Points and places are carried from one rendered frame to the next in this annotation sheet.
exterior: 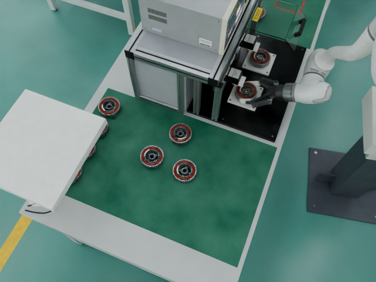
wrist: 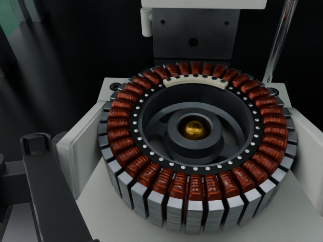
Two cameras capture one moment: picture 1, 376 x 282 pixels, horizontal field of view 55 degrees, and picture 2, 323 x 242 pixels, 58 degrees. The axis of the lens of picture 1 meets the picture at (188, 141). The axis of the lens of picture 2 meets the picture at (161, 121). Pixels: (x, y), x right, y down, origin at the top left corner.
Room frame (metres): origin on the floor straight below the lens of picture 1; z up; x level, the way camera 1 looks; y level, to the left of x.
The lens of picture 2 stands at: (1.03, -0.40, 0.94)
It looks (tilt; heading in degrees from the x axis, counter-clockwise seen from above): 48 degrees down; 74
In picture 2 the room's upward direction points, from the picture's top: 2 degrees counter-clockwise
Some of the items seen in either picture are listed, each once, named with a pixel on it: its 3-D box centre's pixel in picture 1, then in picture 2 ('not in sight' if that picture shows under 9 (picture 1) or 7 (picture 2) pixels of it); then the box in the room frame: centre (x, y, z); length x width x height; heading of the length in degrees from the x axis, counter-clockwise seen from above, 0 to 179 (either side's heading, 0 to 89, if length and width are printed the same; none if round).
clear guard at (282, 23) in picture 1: (269, 20); not in sight; (1.35, -0.40, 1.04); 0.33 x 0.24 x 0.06; 68
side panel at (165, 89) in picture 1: (157, 85); not in sight; (1.05, 0.15, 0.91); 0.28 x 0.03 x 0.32; 68
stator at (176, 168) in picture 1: (184, 171); not in sight; (0.65, 0.02, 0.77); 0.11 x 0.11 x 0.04
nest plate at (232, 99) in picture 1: (245, 94); (191, 157); (1.08, -0.30, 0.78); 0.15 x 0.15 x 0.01; 68
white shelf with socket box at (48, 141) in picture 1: (57, 169); not in sight; (0.58, 0.53, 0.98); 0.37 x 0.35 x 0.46; 158
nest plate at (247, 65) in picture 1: (259, 61); not in sight; (1.31, -0.39, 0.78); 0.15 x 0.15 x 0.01; 68
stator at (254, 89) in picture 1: (246, 92); (193, 134); (1.08, -0.30, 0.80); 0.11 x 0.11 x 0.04
